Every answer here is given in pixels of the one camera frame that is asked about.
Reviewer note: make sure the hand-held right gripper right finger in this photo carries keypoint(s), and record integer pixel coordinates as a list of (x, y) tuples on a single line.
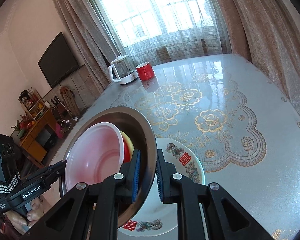
[(160, 177)]

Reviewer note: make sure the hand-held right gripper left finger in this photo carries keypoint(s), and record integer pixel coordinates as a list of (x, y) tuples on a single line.
[(136, 172)]

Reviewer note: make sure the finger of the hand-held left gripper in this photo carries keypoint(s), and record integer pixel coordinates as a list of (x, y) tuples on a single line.
[(57, 176), (45, 171)]

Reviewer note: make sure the white plate with red characters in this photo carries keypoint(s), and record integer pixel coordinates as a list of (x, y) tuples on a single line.
[(175, 147)]

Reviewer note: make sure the yellow plastic bowl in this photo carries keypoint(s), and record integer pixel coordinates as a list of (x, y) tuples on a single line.
[(128, 137)]

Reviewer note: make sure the stainless steel bowl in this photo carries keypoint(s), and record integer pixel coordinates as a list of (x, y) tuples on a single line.
[(140, 130)]

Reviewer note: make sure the red plastic bowl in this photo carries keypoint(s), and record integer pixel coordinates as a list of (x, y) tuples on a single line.
[(95, 155)]

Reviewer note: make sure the person's left hand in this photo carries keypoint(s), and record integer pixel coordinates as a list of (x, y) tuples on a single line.
[(35, 212)]

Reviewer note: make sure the wooden cabinet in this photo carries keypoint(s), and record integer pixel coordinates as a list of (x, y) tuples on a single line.
[(32, 140)]

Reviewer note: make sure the pink bag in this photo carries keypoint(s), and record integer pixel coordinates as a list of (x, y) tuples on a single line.
[(59, 131)]

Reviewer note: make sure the white display shelf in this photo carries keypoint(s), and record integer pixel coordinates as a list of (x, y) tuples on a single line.
[(36, 107)]

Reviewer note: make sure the black speaker box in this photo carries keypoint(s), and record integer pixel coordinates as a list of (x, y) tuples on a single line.
[(57, 112)]

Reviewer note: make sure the wooden folding chair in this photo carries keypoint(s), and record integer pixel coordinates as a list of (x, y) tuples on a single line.
[(70, 100)]

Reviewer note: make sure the white glass electric kettle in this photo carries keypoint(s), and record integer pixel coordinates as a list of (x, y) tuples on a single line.
[(126, 76)]

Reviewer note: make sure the red mug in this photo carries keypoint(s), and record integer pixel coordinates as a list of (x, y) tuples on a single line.
[(145, 72)]

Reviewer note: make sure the brown chair back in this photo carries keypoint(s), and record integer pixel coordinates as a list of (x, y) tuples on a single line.
[(162, 55), (204, 46)]

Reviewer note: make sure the white sheer curtain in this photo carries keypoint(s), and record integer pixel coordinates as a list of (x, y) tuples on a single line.
[(177, 42)]

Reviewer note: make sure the beige left curtain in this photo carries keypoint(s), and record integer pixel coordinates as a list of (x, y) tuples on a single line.
[(85, 30)]

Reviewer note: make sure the beige curtain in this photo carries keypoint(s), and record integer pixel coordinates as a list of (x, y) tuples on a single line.
[(265, 30), (85, 30)]

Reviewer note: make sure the beige right curtain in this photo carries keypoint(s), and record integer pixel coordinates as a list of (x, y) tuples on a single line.
[(265, 30)]

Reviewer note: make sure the black wall television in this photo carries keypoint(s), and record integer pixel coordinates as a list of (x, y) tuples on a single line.
[(57, 60)]

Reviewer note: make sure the window with white frame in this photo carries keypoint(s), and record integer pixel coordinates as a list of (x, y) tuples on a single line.
[(152, 17)]

